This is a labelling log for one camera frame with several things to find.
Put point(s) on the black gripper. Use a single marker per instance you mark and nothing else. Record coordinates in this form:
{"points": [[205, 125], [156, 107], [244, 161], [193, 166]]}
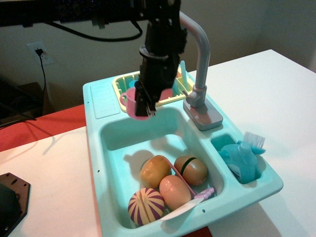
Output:
{"points": [[157, 73]]}

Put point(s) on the pink toy cup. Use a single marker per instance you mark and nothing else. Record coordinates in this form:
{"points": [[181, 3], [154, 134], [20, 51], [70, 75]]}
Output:
{"points": [[128, 100]]}

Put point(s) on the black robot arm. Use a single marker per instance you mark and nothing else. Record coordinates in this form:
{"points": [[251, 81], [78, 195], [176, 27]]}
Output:
{"points": [[165, 38]]}

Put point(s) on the teal toy sink unit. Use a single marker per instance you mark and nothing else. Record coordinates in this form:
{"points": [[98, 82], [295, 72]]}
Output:
{"points": [[119, 145]]}

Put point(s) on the pink toy plate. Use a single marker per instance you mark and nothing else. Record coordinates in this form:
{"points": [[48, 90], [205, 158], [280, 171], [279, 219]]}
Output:
{"points": [[165, 94]]}

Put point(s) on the blue toy plate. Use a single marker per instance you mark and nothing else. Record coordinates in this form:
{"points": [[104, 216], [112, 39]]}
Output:
{"points": [[175, 88]]}

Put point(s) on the yellow dish rack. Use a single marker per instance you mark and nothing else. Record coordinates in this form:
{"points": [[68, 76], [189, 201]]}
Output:
{"points": [[120, 85]]}

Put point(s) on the pink toy fork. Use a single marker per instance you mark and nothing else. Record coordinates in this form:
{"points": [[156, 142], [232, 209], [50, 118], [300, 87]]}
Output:
{"points": [[179, 73]]}

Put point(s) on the light blue toy knife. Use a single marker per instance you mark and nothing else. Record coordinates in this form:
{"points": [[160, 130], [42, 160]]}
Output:
{"points": [[183, 73]]}

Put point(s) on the grey toy faucet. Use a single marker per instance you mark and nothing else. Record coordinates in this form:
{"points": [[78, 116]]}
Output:
{"points": [[204, 115]]}

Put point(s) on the yellow toy potato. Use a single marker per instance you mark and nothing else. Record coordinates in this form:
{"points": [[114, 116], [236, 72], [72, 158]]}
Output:
{"points": [[153, 171]]}

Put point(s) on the brown toy kiwi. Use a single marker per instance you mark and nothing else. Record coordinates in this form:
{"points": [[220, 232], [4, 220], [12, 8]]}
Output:
{"points": [[191, 169]]}

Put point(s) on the cracked beige toy egg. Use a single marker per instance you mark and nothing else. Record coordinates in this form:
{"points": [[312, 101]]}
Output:
{"points": [[174, 191]]}

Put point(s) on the purple striped toy onion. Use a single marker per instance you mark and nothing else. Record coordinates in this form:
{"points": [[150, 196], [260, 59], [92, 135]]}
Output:
{"points": [[145, 206]]}

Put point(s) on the cardboard box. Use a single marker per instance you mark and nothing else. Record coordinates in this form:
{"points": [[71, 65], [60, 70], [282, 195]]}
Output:
{"points": [[35, 101]]}

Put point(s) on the blue soap bottle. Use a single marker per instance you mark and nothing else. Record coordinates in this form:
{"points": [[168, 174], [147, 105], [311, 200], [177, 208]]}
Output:
{"points": [[240, 160]]}

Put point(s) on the blue dish brush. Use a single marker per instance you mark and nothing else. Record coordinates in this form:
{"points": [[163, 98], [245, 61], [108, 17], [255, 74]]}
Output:
{"points": [[256, 142]]}

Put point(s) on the red cloth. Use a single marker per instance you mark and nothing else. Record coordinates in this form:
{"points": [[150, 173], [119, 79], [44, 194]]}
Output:
{"points": [[43, 127]]}

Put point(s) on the white wall outlet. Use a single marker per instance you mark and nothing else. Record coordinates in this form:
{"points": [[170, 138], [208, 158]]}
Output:
{"points": [[40, 53]]}

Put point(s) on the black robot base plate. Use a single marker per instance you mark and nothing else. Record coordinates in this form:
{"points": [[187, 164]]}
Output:
{"points": [[14, 202]]}

